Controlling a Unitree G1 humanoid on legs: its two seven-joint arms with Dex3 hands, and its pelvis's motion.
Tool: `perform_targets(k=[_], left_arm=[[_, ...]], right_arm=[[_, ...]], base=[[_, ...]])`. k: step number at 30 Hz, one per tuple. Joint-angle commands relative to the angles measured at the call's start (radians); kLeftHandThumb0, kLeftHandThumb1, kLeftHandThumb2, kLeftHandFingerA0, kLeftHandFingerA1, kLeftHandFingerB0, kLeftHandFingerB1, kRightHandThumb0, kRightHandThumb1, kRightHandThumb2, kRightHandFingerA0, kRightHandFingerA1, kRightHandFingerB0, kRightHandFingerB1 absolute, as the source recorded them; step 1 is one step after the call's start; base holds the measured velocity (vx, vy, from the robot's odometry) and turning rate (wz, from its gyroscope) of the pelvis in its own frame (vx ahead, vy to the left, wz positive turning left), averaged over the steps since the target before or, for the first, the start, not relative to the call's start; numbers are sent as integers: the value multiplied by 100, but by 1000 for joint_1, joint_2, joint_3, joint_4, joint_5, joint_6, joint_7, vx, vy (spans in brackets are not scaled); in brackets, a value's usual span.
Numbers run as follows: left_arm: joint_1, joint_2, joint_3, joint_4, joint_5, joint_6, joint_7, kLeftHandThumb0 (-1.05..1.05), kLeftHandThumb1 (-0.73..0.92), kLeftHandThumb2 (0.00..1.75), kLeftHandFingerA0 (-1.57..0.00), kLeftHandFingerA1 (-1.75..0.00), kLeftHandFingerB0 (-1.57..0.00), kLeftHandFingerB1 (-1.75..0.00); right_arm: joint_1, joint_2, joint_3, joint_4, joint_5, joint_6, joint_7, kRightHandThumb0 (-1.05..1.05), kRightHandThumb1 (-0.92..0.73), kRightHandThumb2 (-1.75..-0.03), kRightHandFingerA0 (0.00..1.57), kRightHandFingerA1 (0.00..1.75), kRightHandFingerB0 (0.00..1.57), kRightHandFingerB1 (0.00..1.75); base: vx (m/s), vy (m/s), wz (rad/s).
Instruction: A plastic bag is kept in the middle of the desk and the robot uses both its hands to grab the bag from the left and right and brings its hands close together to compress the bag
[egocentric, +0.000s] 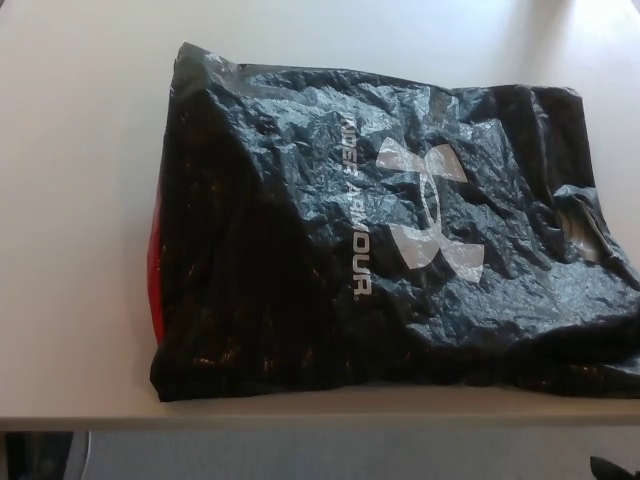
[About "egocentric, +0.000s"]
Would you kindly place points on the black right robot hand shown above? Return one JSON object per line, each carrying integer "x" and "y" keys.
{"x": 612, "y": 470}

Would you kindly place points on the black plastic Under Armour bag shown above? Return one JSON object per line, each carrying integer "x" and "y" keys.
{"x": 310, "y": 210}

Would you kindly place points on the dark furniture piece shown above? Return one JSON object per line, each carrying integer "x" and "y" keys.
{"x": 35, "y": 457}

